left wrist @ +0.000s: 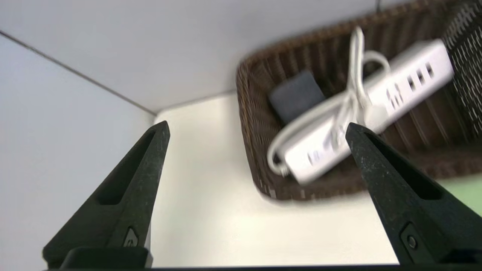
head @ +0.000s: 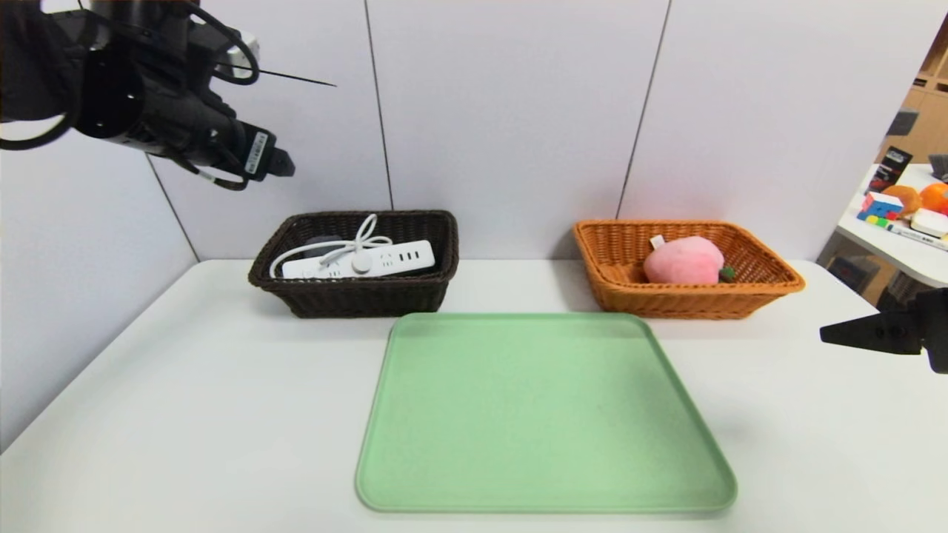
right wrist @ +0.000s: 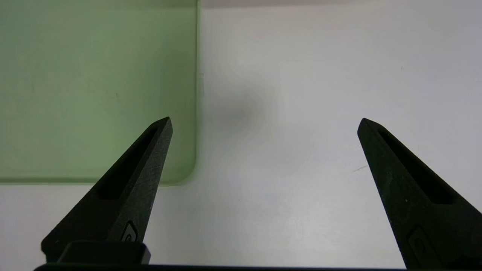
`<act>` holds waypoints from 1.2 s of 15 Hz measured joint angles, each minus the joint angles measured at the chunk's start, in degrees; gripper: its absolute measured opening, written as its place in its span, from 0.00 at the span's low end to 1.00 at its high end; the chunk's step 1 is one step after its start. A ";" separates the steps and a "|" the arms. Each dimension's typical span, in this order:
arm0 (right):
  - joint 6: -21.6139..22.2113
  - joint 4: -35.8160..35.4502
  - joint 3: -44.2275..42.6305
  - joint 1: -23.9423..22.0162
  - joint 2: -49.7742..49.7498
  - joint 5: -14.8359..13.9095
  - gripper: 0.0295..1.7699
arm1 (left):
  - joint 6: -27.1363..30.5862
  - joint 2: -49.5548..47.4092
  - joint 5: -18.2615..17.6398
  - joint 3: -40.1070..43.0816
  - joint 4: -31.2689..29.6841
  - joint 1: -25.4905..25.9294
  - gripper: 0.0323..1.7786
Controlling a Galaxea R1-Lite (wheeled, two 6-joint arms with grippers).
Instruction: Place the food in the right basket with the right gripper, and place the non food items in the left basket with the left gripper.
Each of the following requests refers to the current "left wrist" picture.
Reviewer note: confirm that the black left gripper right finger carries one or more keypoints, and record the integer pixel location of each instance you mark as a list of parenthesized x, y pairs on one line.
[(414, 210)]

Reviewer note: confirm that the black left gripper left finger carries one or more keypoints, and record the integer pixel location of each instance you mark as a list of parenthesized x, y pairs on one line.
[(126, 203)]

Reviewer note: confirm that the grey towel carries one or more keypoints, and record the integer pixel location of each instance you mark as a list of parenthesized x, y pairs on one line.
[(295, 96)]

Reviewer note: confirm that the dark brown wicker basket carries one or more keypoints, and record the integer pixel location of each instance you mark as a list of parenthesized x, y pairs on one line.
[(433, 150)]

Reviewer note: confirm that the light green plastic tray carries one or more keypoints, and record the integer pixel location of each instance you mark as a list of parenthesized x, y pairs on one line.
[(465, 192)]

